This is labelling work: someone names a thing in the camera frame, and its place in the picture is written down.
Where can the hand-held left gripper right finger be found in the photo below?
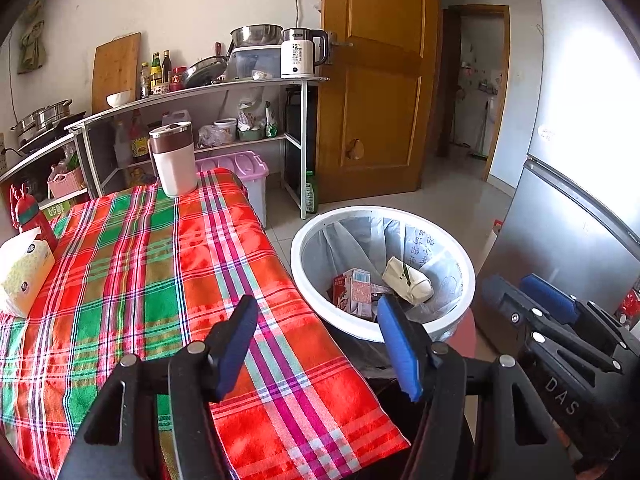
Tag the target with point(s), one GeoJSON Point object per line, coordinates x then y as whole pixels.
{"type": "Point", "coordinates": [400, 355]}

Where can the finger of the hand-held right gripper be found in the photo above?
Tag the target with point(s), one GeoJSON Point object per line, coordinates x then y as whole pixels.
{"type": "Point", "coordinates": [505, 300]}
{"type": "Point", "coordinates": [550, 297]}

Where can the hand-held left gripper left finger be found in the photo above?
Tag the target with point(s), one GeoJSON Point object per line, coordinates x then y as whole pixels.
{"type": "Point", "coordinates": [235, 345]}

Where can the pink strawberry milk carton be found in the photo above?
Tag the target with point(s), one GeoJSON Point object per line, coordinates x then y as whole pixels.
{"type": "Point", "coordinates": [357, 290]}

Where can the white paper bag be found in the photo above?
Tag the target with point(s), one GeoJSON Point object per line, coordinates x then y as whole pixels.
{"type": "Point", "coordinates": [400, 275]}

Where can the translucent plastic bin liner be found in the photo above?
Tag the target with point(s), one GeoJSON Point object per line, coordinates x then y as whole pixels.
{"type": "Point", "coordinates": [435, 260]}

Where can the white round trash bin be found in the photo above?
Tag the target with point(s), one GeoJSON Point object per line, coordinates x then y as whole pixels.
{"type": "Point", "coordinates": [320, 310]}

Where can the silver refrigerator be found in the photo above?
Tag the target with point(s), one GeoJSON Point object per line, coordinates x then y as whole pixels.
{"type": "Point", "coordinates": [575, 185]}

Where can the red green plaid tablecloth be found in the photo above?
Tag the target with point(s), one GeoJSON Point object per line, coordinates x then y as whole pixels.
{"type": "Point", "coordinates": [150, 260]}

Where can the pink lidded storage box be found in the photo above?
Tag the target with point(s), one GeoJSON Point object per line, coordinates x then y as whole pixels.
{"type": "Point", "coordinates": [255, 185]}

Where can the green bottle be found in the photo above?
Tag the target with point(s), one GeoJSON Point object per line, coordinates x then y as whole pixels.
{"type": "Point", "coordinates": [311, 192]}

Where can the white and brown jug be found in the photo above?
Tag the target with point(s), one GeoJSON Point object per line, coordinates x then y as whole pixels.
{"type": "Point", "coordinates": [172, 170]}

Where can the green bowl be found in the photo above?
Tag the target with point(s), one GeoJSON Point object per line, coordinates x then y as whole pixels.
{"type": "Point", "coordinates": [251, 135]}

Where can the clear bag of food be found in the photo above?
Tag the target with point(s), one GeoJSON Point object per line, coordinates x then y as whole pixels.
{"type": "Point", "coordinates": [209, 136]}

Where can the white lidded jar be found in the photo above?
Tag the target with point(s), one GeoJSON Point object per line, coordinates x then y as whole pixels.
{"type": "Point", "coordinates": [226, 130]}

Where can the yellow white tissue pack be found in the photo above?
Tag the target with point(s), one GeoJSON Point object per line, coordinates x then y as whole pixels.
{"type": "Point", "coordinates": [25, 275]}

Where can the red label bottle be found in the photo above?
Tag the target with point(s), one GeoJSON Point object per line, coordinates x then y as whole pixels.
{"type": "Point", "coordinates": [139, 140]}

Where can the clear plastic bottle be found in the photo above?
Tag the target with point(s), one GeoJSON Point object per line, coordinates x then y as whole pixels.
{"type": "Point", "coordinates": [123, 145]}

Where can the wooden door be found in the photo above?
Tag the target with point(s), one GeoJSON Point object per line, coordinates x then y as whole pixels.
{"type": "Point", "coordinates": [375, 110]}

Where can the white green food bags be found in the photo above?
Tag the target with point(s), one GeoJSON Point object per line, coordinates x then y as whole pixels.
{"type": "Point", "coordinates": [255, 115]}

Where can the pink plastic basket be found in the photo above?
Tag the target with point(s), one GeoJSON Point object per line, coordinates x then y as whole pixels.
{"type": "Point", "coordinates": [66, 184]}

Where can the red antler water bottle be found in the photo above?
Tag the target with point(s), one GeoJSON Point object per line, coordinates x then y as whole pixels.
{"type": "Point", "coordinates": [35, 220]}

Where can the clear oil jug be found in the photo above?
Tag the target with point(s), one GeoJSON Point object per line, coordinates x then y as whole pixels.
{"type": "Point", "coordinates": [172, 116]}

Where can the white metal kitchen rack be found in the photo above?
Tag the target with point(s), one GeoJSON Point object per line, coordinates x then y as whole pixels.
{"type": "Point", "coordinates": [225, 87]}

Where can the red jar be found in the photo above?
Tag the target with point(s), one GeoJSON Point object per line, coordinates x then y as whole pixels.
{"type": "Point", "coordinates": [178, 79]}

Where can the white ceramic bowl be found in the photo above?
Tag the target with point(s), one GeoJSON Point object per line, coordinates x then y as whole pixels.
{"type": "Point", "coordinates": [118, 99]}

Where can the low metal cooking table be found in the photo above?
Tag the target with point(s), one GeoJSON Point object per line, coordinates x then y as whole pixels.
{"type": "Point", "coordinates": [40, 152]}

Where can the frying pan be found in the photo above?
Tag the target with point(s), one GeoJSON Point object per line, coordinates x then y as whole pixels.
{"type": "Point", "coordinates": [202, 72]}

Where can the black cooktop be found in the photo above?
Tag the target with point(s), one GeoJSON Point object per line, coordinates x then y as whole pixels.
{"type": "Point", "coordinates": [50, 140]}

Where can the small clear seasoning bottle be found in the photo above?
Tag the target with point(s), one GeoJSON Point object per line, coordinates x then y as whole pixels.
{"type": "Point", "coordinates": [145, 82]}

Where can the clear plastic container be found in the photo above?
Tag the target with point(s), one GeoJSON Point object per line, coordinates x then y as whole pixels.
{"type": "Point", "coordinates": [250, 62]}

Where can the yellow label sauce bottle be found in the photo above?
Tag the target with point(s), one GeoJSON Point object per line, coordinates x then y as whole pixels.
{"type": "Point", "coordinates": [157, 70]}

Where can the dark sauce bottle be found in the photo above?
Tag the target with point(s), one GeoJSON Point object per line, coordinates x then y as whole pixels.
{"type": "Point", "coordinates": [167, 65]}

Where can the white electric kettle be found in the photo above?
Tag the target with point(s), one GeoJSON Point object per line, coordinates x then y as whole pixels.
{"type": "Point", "coordinates": [297, 60]}

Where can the steel steamer pot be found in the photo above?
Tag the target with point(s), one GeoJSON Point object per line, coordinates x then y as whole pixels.
{"type": "Point", "coordinates": [40, 120]}

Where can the wooden cutting board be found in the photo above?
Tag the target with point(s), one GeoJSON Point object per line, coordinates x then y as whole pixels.
{"type": "Point", "coordinates": [115, 70]}

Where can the stainless steel bowl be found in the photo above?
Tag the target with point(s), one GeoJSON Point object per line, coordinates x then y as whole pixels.
{"type": "Point", "coordinates": [256, 35]}

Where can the hanging green cloth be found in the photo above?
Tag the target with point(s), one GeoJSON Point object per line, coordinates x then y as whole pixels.
{"type": "Point", "coordinates": [32, 40]}

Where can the wooden doorway frame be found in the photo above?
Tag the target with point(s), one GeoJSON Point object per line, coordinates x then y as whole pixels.
{"type": "Point", "coordinates": [445, 85]}

